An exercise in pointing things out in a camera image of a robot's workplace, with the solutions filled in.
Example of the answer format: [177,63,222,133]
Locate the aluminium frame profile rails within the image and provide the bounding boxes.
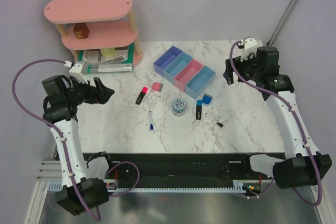
[37,161,62,182]

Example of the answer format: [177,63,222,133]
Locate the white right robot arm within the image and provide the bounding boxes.
[223,41,332,189]

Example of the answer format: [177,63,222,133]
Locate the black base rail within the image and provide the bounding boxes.
[106,153,270,188]

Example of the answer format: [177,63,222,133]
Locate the light blue end drawer box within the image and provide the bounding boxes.
[185,66,216,100]

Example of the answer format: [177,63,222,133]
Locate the pale yellow cup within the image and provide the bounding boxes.
[100,48,116,58]

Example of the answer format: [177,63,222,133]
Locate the pink cap black highlighter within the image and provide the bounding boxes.
[135,87,148,105]

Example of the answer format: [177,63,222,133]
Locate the pink plastic drawer box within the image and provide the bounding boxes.
[174,59,204,92]

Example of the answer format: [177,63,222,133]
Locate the pink and grey eraser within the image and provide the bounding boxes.
[152,82,163,92]

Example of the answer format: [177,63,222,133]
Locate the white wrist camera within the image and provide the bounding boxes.
[64,61,89,84]
[238,37,258,61]

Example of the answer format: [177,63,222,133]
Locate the purple plastic drawer box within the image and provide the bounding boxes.
[153,46,183,76]

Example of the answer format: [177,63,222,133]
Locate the white pen blue cap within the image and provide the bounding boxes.
[149,111,154,132]

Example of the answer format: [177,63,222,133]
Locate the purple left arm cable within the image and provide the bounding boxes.
[11,59,102,222]

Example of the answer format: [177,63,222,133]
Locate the green and white book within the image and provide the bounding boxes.
[77,44,134,74]

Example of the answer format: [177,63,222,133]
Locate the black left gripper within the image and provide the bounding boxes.
[65,76,114,106]

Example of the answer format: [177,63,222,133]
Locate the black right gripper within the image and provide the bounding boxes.
[223,50,263,84]

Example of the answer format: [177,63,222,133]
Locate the blue and grey eraser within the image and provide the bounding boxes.
[202,94,213,105]

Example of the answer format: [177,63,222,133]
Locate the brown printed box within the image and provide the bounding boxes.
[73,23,89,39]

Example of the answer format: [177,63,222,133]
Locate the white pen black cap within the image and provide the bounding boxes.
[205,113,223,128]

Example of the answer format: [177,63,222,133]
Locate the blue round cleaning gel jar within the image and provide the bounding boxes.
[172,98,186,116]

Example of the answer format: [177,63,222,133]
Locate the blue cap black highlighter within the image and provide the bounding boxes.
[195,100,203,120]

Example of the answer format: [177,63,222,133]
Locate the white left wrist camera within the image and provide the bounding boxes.
[64,61,89,84]

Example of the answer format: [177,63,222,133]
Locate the white cable comb strip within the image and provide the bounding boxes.
[48,182,261,194]

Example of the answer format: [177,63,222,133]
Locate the spiral notebook with papers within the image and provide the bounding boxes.
[77,47,128,65]

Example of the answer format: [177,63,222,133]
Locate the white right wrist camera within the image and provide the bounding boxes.
[238,37,258,61]

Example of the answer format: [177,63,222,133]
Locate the pink three-tier wooden shelf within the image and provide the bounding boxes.
[44,0,143,65]

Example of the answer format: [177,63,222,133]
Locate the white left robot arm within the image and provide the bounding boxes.
[42,75,115,216]

